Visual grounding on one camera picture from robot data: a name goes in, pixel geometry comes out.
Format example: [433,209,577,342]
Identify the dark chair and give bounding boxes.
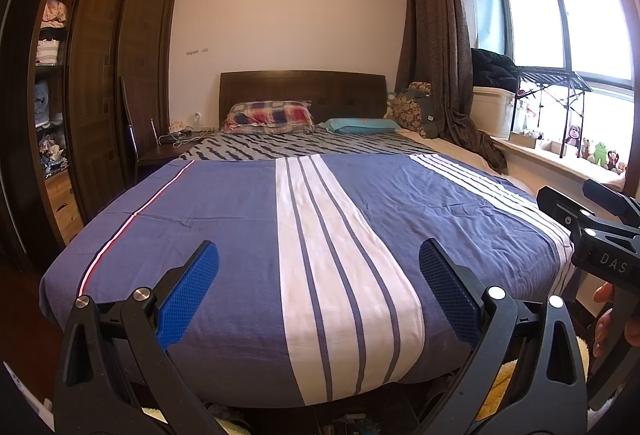
[120,76,202,177]

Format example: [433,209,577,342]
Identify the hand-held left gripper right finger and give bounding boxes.
[417,237,588,435]

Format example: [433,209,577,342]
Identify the brown patterned backpack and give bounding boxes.
[385,82,442,139]

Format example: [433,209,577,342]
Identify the light blue folded clothes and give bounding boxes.
[33,80,64,127]

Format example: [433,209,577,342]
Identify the yellow fluffy rug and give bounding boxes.
[142,335,589,435]

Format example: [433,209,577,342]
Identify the white striped folded clothes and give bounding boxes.
[37,40,62,65]

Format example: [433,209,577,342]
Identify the teal pillow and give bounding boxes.
[320,118,401,136]

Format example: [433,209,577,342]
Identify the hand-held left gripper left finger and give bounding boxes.
[52,239,221,435]

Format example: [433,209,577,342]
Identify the white storage box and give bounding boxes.
[471,86,529,142]

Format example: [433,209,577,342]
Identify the dark wooden headboard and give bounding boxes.
[219,70,389,129]

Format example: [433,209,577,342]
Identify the dark wooden wardrobe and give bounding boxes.
[0,0,189,268]

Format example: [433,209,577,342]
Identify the brown plush monkey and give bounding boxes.
[565,125,584,160]

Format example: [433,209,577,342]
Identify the blue white striped blanket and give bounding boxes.
[40,152,577,409]

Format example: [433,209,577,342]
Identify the black jacket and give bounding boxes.
[470,48,522,94]

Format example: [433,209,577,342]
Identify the grey zigzag bed sheet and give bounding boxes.
[179,128,452,162]

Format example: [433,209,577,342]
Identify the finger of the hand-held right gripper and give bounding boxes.
[536,186,603,247]
[582,178,640,222]

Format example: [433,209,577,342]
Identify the black metal rack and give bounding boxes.
[510,65,594,159]

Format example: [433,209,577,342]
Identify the plaid pillow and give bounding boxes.
[222,101,316,135]

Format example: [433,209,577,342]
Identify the pink folded clothes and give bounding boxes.
[42,0,69,29]

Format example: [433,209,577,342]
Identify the person's right hand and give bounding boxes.
[592,281,640,359]

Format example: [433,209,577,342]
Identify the brown curtain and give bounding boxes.
[395,0,509,174]

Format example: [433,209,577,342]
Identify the charger cables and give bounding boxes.
[160,122,222,147]

